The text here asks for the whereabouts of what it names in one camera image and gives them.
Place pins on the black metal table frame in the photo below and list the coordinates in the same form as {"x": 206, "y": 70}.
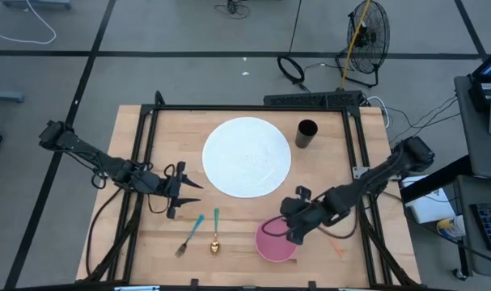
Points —
{"x": 249, "y": 108}

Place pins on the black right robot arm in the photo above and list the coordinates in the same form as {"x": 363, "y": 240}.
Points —
{"x": 374, "y": 178}

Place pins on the white wipes canister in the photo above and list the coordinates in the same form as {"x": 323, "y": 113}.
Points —
{"x": 451, "y": 228}

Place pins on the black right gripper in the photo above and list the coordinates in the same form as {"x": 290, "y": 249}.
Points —
{"x": 301, "y": 214}

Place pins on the black keyboard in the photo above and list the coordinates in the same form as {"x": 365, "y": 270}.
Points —
{"x": 489, "y": 224}

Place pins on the silver frame bracket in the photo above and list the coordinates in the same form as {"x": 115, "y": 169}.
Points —
{"x": 358, "y": 173}

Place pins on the grey floor bar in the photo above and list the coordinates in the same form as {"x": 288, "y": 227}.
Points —
{"x": 4, "y": 96}

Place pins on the black floor fan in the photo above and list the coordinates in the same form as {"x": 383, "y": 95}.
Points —
{"x": 366, "y": 39}

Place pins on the black support beam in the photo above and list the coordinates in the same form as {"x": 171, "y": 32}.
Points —
{"x": 435, "y": 184}

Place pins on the white round woven placemat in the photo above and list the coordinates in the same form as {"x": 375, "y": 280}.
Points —
{"x": 245, "y": 161}

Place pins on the black cylindrical cup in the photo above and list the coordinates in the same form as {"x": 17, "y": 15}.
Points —
{"x": 306, "y": 139}

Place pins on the black perforated box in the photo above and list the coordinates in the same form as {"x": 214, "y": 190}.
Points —
{"x": 310, "y": 99}

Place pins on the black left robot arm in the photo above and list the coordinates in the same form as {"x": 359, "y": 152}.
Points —
{"x": 87, "y": 151}

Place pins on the black desk device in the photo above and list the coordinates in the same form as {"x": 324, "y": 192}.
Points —
{"x": 477, "y": 99}

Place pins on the grey cart base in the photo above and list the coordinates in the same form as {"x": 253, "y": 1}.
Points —
{"x": 35, "y": 3}

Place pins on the white box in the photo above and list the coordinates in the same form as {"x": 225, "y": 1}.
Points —
{"x": 431, "y": 206}

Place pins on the orange drinking straw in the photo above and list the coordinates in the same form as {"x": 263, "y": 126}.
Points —
{"x": 337, "y": 248}

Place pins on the black caster wheel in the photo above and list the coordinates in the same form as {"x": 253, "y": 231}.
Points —
{"x": 459, "y": 274}

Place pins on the pink bowl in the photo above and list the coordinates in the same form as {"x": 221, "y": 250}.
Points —
{"x": 271, "y": 246}

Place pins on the grey desk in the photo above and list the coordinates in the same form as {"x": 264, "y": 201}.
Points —
{"x": 483, "y": 153}

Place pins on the silver label plate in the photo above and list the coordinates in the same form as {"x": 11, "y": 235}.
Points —
{"x": 136, "y": 288}

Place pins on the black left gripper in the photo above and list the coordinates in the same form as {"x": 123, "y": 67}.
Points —
{"x": 170, "y": 188}

